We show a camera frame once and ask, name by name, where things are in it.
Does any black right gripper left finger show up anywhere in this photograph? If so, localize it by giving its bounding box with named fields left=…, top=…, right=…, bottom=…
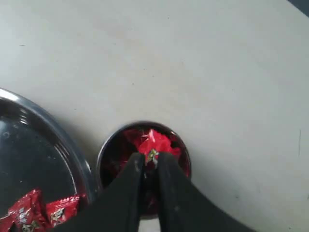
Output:
left=53, top=153, right=145, bottom=232

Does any round stainless steel plate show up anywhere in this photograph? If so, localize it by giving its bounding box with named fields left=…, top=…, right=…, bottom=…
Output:
left=0, top=89, right=97, bottom=216

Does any red candy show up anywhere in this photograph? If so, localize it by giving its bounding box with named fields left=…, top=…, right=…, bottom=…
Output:
left=138, top=129, right=172, bottom=169
left=8, top=189, right=49, bottom=232
left=45, top=195, right=80, bottom=228

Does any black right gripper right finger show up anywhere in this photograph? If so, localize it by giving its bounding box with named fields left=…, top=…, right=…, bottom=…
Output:
left=157, top=152, right=246, bottom=232

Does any small stainless steel cup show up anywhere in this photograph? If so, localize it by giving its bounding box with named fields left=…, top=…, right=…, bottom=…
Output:
left=96, top=121, right=191, bottom=219

